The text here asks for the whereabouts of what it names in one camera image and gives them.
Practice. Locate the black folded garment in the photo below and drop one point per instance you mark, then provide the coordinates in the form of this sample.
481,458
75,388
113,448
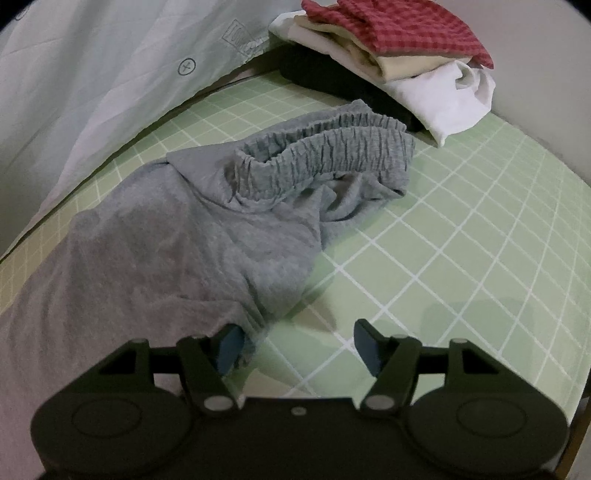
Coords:
323,74

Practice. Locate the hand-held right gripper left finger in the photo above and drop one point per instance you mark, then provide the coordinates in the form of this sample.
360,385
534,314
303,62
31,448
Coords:
231,347

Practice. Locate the beige folded garment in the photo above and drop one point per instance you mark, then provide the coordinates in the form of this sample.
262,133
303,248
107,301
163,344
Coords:
406,64

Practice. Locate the white folded garment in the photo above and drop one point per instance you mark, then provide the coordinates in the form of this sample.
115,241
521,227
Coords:
438,101

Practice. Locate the red checked folded garment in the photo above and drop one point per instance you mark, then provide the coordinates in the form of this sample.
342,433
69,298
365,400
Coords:
397,27

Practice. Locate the white carrot print quilt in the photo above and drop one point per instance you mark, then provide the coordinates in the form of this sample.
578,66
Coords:
92,92

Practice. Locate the grey pants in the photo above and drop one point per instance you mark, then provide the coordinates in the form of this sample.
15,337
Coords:
184,240

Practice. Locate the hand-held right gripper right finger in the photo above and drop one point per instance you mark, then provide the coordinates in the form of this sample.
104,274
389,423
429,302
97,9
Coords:
369,346

